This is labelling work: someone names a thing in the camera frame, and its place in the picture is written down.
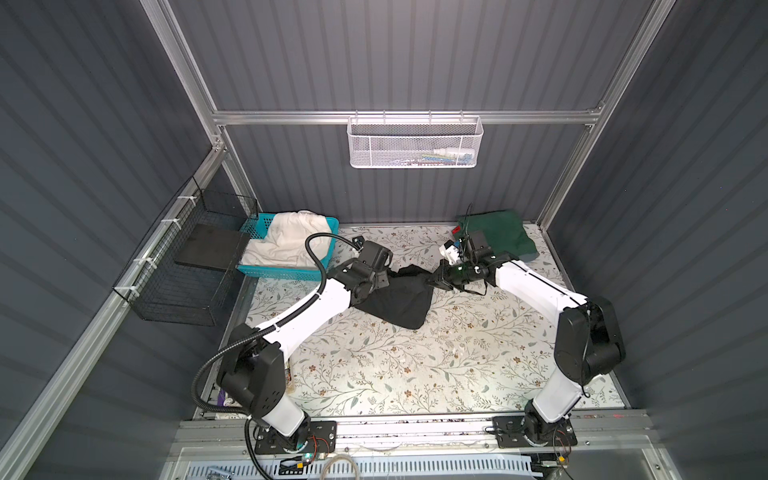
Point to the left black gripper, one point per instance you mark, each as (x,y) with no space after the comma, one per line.
(381,279)

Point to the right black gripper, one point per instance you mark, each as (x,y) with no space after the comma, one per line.
(441,275)

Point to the black t-shirt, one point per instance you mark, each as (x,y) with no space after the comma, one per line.
(405,302)

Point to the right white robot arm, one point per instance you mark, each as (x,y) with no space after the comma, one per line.
(588,341)

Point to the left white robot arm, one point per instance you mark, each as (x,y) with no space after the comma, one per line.
(252,368)

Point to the folded green t-shirt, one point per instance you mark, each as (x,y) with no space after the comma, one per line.
(503,230)

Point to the white t-shirt in basket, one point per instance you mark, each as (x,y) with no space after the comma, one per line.
(278,240)

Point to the floral table mat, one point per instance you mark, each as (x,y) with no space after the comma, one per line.
(473,354)

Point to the white bottle in basket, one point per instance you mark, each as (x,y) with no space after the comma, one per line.
(459,154)

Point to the teal plastic laundry basket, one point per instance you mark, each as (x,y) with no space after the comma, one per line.
(311,274)

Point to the white wire wall basket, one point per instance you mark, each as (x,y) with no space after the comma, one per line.
(407,142)

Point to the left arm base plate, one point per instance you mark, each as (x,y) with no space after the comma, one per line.
(313,437)

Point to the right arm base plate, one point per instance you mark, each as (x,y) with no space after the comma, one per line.
(518,431)

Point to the black wire side basket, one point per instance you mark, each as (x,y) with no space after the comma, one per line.
(189,274)

